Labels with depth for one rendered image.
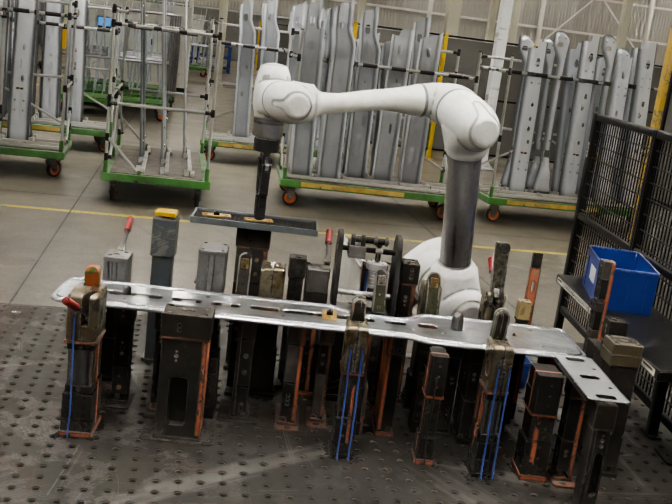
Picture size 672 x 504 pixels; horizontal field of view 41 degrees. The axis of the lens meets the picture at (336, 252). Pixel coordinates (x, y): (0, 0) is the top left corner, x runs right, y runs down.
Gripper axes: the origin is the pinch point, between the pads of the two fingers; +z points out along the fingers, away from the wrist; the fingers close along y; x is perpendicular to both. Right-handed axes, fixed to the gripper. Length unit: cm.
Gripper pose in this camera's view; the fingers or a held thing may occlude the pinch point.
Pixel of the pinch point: (260, 206)
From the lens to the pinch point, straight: 263.4
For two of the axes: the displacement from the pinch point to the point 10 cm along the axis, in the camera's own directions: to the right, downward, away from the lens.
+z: -1.2, 9.7, 2.3
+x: -9.7, -0.7, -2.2
